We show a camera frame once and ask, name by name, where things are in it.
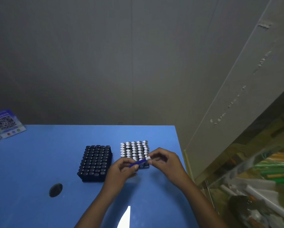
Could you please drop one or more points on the blue silver-capped lighter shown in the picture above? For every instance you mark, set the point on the blue silver-capped lighter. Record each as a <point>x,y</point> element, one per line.
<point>139,161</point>

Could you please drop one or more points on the crumpled clear plastic bags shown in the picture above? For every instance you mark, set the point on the crumpled clear plastic bags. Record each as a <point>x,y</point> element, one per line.
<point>258,187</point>

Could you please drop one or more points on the row of black lighters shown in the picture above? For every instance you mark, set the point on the row of black lighters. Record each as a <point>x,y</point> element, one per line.
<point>95,161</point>

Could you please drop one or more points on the person's right hand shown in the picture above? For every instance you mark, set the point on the person's right hand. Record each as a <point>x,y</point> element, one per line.
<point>171,166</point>

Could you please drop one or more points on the dark round disc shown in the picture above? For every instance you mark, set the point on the dark round disc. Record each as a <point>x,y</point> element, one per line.
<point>55,190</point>

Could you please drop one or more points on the row of blue lighters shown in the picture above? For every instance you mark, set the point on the row of blue lighters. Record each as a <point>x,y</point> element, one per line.
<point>134,149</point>

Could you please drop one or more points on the blue code sign stand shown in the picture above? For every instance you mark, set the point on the blue code sign stand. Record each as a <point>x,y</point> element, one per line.
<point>6,123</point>

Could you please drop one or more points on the black grid tray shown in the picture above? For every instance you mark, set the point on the black grid tray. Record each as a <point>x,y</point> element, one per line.
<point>94,179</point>
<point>145,166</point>

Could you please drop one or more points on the person's left forearm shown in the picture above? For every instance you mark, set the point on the person's left forearm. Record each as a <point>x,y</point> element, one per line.
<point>94,211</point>

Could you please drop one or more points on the person's right forearm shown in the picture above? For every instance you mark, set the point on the person's right forearm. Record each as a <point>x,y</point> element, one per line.
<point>203,206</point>

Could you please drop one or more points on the person's left hand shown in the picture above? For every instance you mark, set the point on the person's left hand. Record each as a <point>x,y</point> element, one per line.
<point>118,175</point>

